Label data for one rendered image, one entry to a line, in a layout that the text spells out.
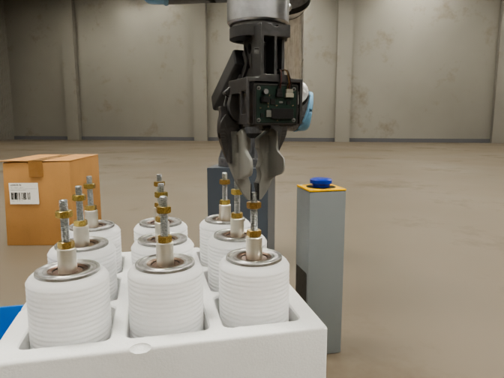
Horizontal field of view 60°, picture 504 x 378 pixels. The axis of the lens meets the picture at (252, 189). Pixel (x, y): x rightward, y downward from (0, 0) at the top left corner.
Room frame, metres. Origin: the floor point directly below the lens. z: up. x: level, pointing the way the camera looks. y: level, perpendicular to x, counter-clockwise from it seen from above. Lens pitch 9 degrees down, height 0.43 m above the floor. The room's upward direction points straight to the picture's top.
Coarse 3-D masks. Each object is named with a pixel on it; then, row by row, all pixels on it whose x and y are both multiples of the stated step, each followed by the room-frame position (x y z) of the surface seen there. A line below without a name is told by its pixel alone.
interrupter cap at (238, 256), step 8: (240, 248) 0.60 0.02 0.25; (264, 248) 0.60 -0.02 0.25; (232, 256) 0.57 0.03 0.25; (240, 256) 0.57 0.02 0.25; (264, 256) 0.58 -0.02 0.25; (272, 256) 0.57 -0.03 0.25; (280, 256) 0.56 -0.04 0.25; (240, 264) 0.54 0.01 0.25; (248, 264) 0.53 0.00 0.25; (256, 264) 0.53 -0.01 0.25; (264, 264) 0.54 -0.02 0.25; (272, 264) 0.54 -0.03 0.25
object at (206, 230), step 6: (204, 222) 0.79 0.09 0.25; (246, 222) 0.79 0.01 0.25; (204, 228) 0.77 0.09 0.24; (210, 228) 0.76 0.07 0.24; (216, 228) 0.76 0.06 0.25; (222, 228) 0.76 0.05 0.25; (228, 228) 0.76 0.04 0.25; (246, 228) 0.78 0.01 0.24; (204, 234) 0.77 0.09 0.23; (210, 234) 0.76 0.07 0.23; (204, 240) 0.77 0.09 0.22; (204, 246) 0.77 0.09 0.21; (204, 252) 0.77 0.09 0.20; (204, 258) 0.77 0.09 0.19; (204, 264) 0.77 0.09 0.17
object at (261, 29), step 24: (264, 24) 0.51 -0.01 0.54; (264, 48) 0.53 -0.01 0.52; (264, 72) 0.53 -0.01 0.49; (288, 72) 0.51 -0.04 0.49; (240, 96) 0.52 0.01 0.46; (264, 96) 0.51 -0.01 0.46; (288, 96) 0.51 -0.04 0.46; (240, 120) 0.52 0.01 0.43; (264, 120) 0.51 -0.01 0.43; (288, 120) 0.52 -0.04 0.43
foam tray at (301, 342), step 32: (128, 256) 0.80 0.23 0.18; (128, 320) 0.55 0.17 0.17; (320, 320) 0.53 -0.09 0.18; (0, 352) 0.45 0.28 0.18; (32, 352) 0.45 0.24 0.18; (64, 352) 0.45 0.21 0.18; (96, 352) 0.45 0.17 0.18; (128, 352) 0.46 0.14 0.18; (160, 352) 0.47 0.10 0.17; (192, 352) 0.48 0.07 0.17; (224, 352) 0.48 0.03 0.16; (256, 352) 0.49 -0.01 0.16; (288, 352) 0.50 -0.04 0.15; (320, 352) 0.51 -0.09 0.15
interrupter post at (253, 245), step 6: (246, 240) 0.57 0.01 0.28; (252, 240) 0.56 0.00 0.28; (258, 240) 0.56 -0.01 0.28; (246, 246) 0.57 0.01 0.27; (252, 246) 0.56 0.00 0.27; (258, 246) 0.56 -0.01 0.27; (246, 252) 0.57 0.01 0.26; (252, 252) 0.56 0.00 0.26; (258, 252) 0.56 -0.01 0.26; (246, 258) 0.57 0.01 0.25; (252, 258) 0.56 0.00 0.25; (258, 258) 0.56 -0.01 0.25
